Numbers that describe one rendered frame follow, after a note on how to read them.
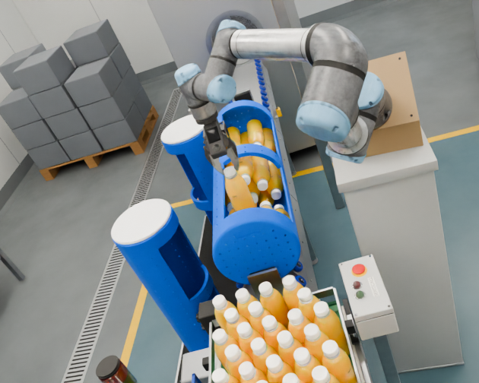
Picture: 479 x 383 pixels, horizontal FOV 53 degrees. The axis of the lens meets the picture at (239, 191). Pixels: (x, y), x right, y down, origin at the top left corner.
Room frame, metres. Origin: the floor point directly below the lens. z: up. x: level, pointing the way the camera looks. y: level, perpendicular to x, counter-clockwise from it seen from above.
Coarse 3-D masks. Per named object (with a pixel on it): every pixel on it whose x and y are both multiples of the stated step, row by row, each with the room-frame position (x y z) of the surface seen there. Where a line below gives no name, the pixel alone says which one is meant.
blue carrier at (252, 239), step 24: (240, 120) 2.03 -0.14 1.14; (264, 120) 2.01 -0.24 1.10; (216, 192) 1.46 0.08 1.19; (288, 192) 1.41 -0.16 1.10; (216, 216) 1.33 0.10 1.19; (240, 216) 1.22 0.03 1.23; (264, 216) 1.19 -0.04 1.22; (216, 240) 1.21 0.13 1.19; (240, 240) 1.19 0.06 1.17; (264, 240) 1.17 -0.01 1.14; (288, 240) 1.16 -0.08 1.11; (216, 264) 1.21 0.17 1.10; (240, 264) 1.20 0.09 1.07; (264, 264) 1.18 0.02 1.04; (288, 264) 1.17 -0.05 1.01
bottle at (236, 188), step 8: (232, 176) 1.31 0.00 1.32; (240, 176) 1.32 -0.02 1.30; (232, 184) 1.30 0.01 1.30; (240, 184) 1.30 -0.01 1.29; (232, 192) 1.29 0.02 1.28; (240, 192) 1.29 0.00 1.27; (248, 192) 1.30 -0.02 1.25; (232, 200) 1.30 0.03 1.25; (240, 200) 1.28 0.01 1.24; (248, 200) 1.29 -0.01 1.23; (240, 208) 1.28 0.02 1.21
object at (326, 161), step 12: (276, 0) 2.52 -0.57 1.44; (276, 12) 2.52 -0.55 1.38; (288, 24) 2.51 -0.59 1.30; (300, 72) 2.51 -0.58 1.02; (300, 84) 2.52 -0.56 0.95; (324, 144) 2.51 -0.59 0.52; (324, 156) 2.52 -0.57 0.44; (324, 168) 2.52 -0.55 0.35; (336, 192) 2.51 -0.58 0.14; (336, 204) 2.52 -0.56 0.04
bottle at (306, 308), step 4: (312, 296) 0.93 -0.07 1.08; (312, 300) 0.93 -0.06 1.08; (316, 300) 0.93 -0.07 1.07; (300, 304) 0.94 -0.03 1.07; (304, 304) 0.93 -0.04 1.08; (308, 304) 0.92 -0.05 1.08; (312, 304) 0.92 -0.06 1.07; (300, 308) 0.93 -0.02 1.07; (304, 308) 0.92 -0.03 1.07; (308, 308) 0.92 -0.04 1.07; (312, 308) 0.91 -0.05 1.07; (304, 312) 0.92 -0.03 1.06; (308, 312) 0.91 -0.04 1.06; (312, 312) 0.91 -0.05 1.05; (308, 316) 0.91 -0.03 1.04; (312, 316) 0.91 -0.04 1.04; (312, 320) 0.91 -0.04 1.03
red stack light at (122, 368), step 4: (120, 360) 0.85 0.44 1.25; (120, 364) 0.84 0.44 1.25; (120, 368) 0.83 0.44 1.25; (124, 368) 0.84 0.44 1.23; (116, 372) 0.82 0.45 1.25; (120, 372) 0.83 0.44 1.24; (124, 372) 0.83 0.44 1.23; (112, 376) 0.82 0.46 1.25; (116, 376) 0.82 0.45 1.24; (120, 376) 0.82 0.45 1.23; (124, 376) 0.83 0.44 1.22; (100, 380) 0.82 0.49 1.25; (104, 380) 0.82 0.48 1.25; (108, 380) 0.81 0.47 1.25; (112, 380) 0.81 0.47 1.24; (116, 380) 0.82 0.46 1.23; (120, 380) 0.82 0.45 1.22; (124, 380) 0.82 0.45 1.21
